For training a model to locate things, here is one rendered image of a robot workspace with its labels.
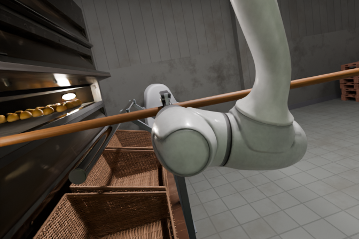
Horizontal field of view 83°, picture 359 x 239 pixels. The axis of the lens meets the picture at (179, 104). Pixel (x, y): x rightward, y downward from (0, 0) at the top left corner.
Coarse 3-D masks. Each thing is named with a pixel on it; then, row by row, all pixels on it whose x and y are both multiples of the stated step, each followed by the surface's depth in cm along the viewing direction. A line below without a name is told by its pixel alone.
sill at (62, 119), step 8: (88, 104) 182; (96, 104) 187; (72, 112) 135; (80, 112) 143; (56, 120) 107; (64, 120) 116; (32, 128) 93; (40, 128) 91; (16, 144) 74; (24, 144) 78; (0, 152) 66; (8, 152) 69
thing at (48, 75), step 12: (0, 72) 54; (12, 72) 59; (24, 72) 64; (36, 72) 70; (48, 72) 78; (60, 72) 89; (72, 72) 103; (84, 72) 123; (0, 84) 67; (12, 84) 74; (24, 84) 82; (36, 84) 92; (48, 84) 104; (60, 84) 122; (72, 84) 145
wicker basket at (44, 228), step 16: (128, 192) 100; (144, 192) 101; (160, 192) 102; (64, 208) 90; (80, 208) 97; (96, 208) 98; (112, 208) 99; (128, 208) 101; (144, 208) 102; (160, 208) 103; (48, 224) 77; (64, 224) 85; (96, 224) 99; (112, 224) 100; (144, 224) 103; (160, 224) 101
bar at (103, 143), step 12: (108, 132) 60; (96, 144) 49; (84, 156) 41; (96, 156) 43; (84, 168) 36; (72, 180) 36; (84, 180) 36; (180, 180) 113; (180, 192) 114; (192, 228) 118
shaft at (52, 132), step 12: (336, 72) 77; (348, 72) 76; (300, 84) 74; (312, 84) 75; (216, 96) 71; (228, 96) 71; (240, 96) 71; (156, 108) 68; (96, 120) 66; (108, 120) 66; (120, 120) 67; (132, 120) 68; (36, 132) 64; (48, 132) 64; (60, 132) 64; (72, 132) 66; (0, 144) 62; (12, 144) 64
